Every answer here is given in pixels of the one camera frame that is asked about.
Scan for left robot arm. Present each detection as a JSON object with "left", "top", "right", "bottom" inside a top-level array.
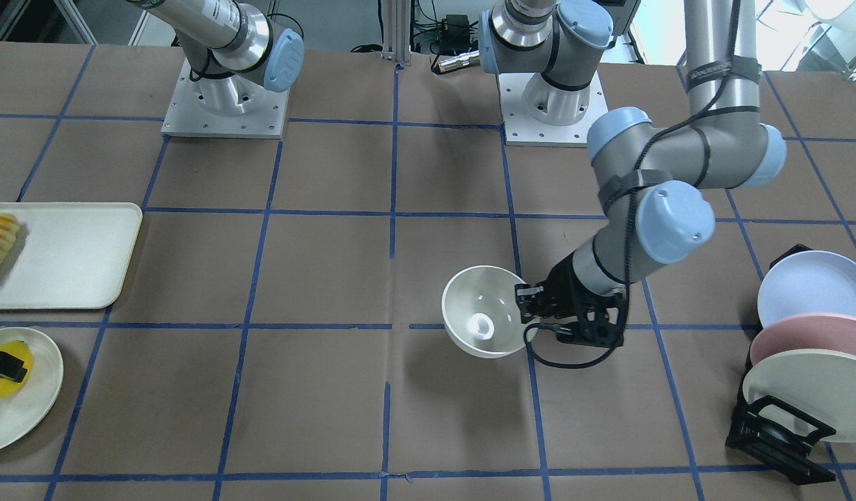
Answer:
[{"left": 479, "top": 1, "right": 786, "bottom": 347}]

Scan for cream rectangular tray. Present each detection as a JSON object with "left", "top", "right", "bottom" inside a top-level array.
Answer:
[{"left": 0, "top": 202, "right": 143, "bottom": 310}]

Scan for pink plate in rack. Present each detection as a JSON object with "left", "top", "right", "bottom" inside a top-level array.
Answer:
[{"left": 750, "top": 312, "right": 856, "bottom": 364}]

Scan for cream round plate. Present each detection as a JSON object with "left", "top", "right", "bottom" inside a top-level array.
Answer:
[{"left": 0, "top": 327, "right": 63, "bottom": 450}]

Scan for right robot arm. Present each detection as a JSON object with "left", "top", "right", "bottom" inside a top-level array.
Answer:
[{"left": 0, "top": 1, "right": 304, "bottom": 332}]

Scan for aluminium frame post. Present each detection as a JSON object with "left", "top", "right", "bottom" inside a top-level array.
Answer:
[{"left": 377, "top": 0, "right": 414, "bottom": 67}]

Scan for white ceramic bowl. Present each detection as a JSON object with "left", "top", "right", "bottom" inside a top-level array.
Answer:
[{"left": 441, "top": 265, "right": 527, "bottom": 359}]

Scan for yellow lemon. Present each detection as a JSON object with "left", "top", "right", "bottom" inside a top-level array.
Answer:
[{"left": 0, "top": 340, "right": 34, "bottom": 399}]

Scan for cream plate in rack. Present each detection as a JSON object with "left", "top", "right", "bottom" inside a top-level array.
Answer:
[{"left": 742, "top": 349, "right": 856, "bottom": 442}]

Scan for light blue plate in rack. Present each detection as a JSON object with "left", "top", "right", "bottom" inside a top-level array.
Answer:
[{"left": 756, "top": 250, "right": 856, "bottom": 326}]

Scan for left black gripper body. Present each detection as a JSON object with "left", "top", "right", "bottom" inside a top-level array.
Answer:
[{"left": 543, "top": 250, "right": 626, "bottom": 349}]

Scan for silver metal cylinder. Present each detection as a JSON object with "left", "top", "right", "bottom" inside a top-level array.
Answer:
[{"left": 431, "top": 50, "right": 481, "bottom": 75}]

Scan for black dish rack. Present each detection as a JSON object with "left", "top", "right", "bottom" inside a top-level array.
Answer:
[{"left": 724, "top": 244, "right": 838, "bottom": 486}]

